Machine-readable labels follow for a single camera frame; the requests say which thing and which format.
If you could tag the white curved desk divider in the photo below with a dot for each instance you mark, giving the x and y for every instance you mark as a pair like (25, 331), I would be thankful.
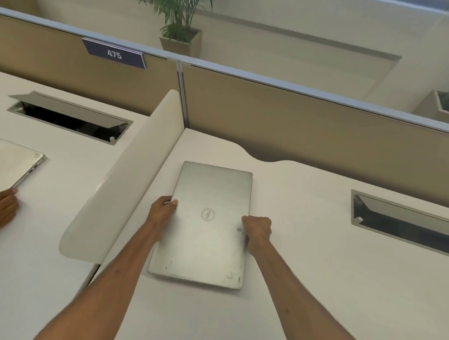
(133, 170)

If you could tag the person's left forearm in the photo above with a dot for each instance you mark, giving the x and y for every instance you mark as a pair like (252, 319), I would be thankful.
(105, 282)

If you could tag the person's right hand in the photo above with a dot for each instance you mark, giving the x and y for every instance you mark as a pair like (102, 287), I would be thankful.
(258, 229)

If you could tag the person's right forearm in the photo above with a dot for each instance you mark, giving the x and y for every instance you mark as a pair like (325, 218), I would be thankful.
(300, 297)

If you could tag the person's left thumb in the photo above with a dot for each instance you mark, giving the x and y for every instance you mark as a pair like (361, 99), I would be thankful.
(170, 202)

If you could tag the blue desk number sign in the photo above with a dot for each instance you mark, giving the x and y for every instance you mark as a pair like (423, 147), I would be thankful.
(114, 54)

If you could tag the beige partition panel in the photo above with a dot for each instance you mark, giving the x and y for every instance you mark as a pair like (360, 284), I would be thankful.
(45, 66)
(306, 127)

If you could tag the silver laptop with sticker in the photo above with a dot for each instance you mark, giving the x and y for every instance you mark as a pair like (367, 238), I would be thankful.
(5, 160)

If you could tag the person's left hand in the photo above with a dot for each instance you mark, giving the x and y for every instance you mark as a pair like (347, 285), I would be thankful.
(158, 212)

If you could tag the green palm plant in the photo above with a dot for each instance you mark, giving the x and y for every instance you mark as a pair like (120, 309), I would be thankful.
(179, 6)

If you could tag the person's right fingers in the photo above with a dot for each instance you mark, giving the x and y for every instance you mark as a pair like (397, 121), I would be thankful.
(255, 223)

